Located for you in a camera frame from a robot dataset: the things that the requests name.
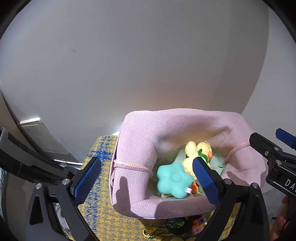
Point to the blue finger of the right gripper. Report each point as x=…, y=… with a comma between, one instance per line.
x=286, y=138

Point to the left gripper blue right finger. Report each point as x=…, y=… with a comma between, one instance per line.
x=210, y=181

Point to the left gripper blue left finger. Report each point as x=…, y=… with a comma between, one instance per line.
x=83, y=180

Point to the multicolour four-block cube toy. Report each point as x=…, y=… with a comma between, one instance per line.
x=198, y=224

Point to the black round sparkly toy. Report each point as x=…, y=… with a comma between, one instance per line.
x=176, y=226

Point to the yellow green carabiner keychain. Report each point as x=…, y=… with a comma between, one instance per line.
x=148, y=233

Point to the person's right hand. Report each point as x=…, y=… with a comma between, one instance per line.
x=281, y=220

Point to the yellow duck plush toy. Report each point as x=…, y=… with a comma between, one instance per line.
x=203, y=150

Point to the teal flower plush toy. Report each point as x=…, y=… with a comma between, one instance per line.
x=174, y=180

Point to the yellow blue woven blanket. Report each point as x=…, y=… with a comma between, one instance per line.
x=98, y=212

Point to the pink fabric lined orange basket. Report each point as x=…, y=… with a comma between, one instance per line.
x=150, y=138

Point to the grey metal bed frame panel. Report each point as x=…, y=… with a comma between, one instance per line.
x=45, y=143

